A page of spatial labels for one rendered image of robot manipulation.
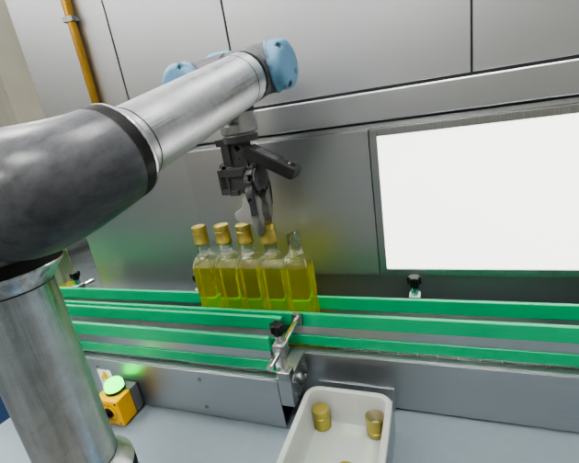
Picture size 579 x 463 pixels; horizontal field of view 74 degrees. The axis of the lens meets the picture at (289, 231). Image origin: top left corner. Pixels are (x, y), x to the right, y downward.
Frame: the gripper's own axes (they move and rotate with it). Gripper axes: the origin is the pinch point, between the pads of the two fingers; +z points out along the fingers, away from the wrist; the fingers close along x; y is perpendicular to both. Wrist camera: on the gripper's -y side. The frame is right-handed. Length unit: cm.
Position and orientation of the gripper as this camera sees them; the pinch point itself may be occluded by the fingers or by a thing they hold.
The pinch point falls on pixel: (266, 227)
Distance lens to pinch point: 83.2
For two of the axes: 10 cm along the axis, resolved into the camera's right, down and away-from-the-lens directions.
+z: 1.6, 9.4, 3.1
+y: -9.3, 0.3, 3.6
